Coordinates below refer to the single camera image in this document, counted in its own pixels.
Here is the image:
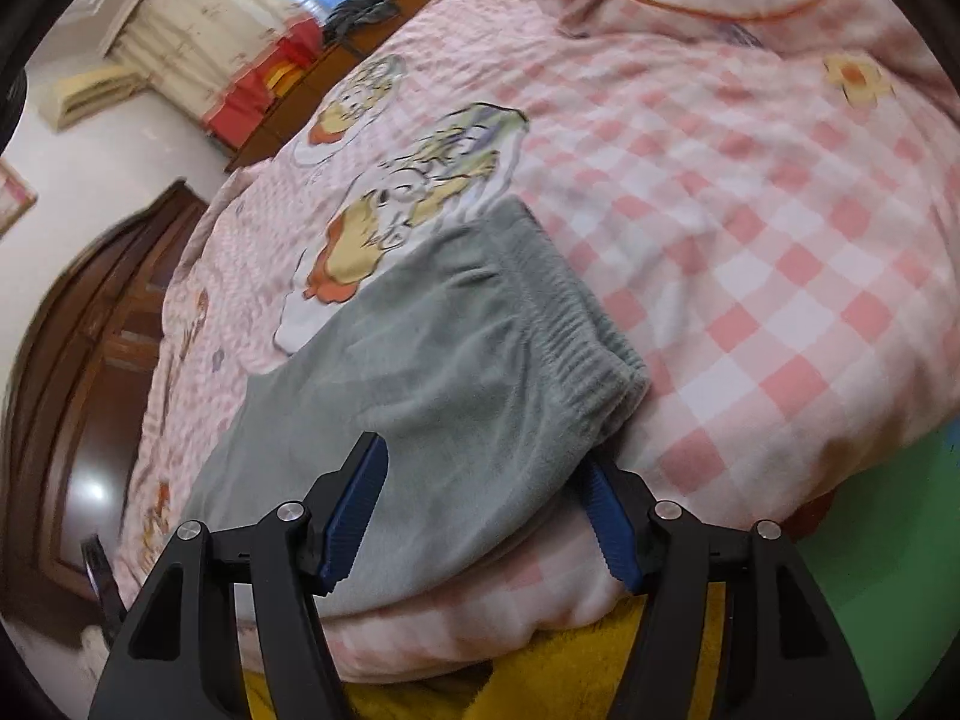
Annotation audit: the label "grey pants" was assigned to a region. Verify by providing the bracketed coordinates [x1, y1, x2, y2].
[184, 199, 649, 616]

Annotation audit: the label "green foam floor mat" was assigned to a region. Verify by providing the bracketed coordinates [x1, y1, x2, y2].
[799, 421, 958, 718]

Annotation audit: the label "dark wooden wardrobe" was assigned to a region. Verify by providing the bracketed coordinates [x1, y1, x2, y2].
[2, 179, 206, 640]

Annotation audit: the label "pink checked cartoon quilt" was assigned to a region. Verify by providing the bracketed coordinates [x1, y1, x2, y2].
[115, 0, 960, 685]

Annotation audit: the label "red storage boxes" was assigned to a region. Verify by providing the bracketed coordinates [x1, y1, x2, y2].
[202, 15, 322, 149]

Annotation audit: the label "cream curtain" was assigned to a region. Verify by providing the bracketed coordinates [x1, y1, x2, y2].
[107, 0, 314, 121]

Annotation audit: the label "wooden headboard shelf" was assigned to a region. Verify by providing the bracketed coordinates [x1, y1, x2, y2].
[224, 0, 430, 172]

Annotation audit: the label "dark clothes on shelf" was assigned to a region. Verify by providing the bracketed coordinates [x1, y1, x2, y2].
[322, 0, 400, 44]

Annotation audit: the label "framed wall picture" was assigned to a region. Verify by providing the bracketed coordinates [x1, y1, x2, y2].
[0, 160, 37, 238]

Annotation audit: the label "wall air conditioner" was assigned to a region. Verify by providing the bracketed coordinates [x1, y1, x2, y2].
[37, 64, 146, 132]

